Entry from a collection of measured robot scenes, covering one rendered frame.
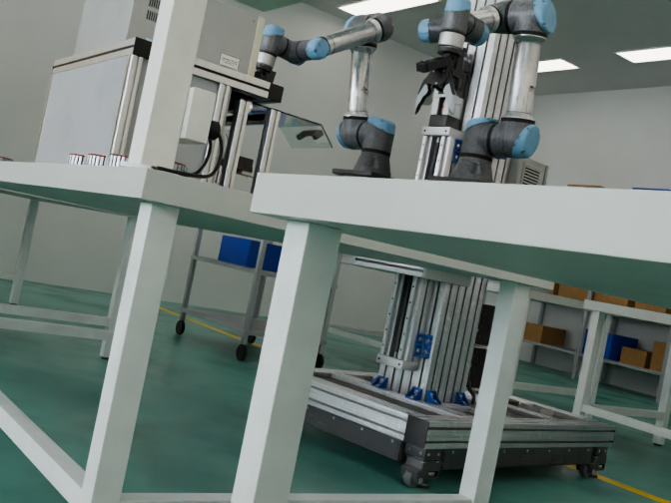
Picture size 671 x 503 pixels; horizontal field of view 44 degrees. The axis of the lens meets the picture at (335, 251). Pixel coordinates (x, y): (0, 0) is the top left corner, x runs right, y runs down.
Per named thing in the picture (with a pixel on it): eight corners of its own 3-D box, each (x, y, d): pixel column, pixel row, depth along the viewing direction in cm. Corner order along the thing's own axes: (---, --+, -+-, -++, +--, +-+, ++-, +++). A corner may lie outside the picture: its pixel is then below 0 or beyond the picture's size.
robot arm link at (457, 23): (478, 4, 250) (464, -6, 243) (471, 40, 250) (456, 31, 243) (455, 6, 255) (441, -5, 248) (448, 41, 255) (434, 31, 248)
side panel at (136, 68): (201, 204, 225) (225, 87, 225) (206, 205, 222) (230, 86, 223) (102, 181, 209) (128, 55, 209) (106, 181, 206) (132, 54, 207)
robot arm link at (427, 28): (491, -1, 298) (414, 13, 263) (519, -2, 291) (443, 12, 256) (492, 32, 302) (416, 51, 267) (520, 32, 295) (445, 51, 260)
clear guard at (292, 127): (291, 148, 273) (295, 130, 273) (333, 148, 254) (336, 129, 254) (202, 122, 254) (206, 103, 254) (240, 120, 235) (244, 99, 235)
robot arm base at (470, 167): (466, 187, 306) (471, 160, 306) (500, 189, 295) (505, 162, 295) (440, 178, 296) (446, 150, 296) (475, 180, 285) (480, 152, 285)
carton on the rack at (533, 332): (538, 340, 975) (541, 324, 976) (563, 346, 946) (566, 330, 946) (515, 336, 952) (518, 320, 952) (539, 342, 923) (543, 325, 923)
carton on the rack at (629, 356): (641, 365, 862) (644, 349, 863) (666, 371, 840) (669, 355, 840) (619, 362, 838) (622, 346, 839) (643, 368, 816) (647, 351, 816)
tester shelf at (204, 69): (178, 112, 288) (181, 99, 288) (281, 103, 232) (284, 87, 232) (51, 74, 262) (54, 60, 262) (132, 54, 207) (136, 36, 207)
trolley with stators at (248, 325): (249, 342, 601) (277, 205, 603) (328, 372, 519) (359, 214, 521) (173, 332, 567) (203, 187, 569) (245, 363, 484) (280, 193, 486)
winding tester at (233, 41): (187, 95, 277) (200, 35, 278) (252, 87, 242) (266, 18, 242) (72, 59, 255) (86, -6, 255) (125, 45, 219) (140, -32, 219)
